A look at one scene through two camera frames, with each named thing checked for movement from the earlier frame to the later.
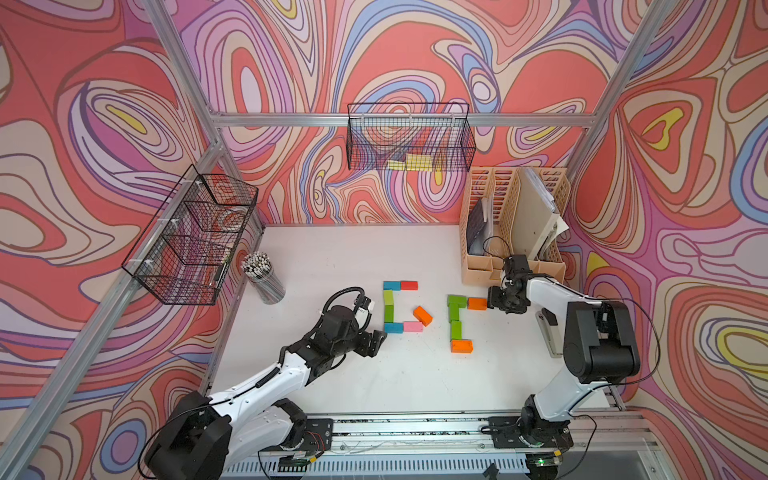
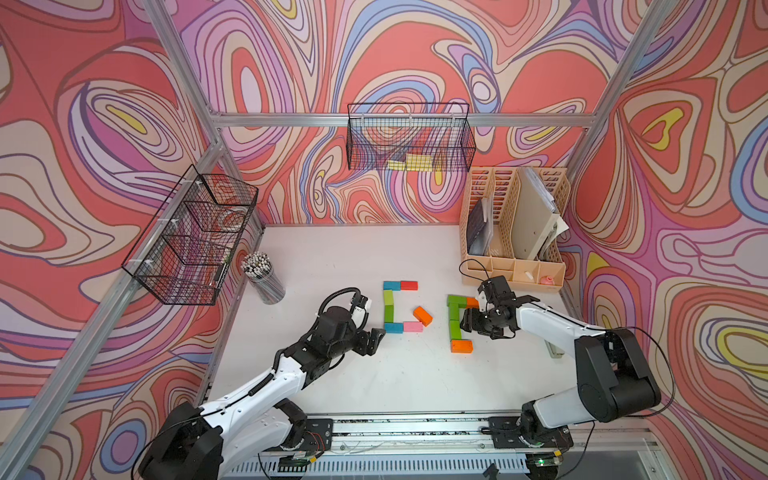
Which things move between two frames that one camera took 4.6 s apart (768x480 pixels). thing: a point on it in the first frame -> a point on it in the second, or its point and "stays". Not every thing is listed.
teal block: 394,327 stays
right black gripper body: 502,298 -> 484,322
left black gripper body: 356,343 stays
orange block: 461,346 stays
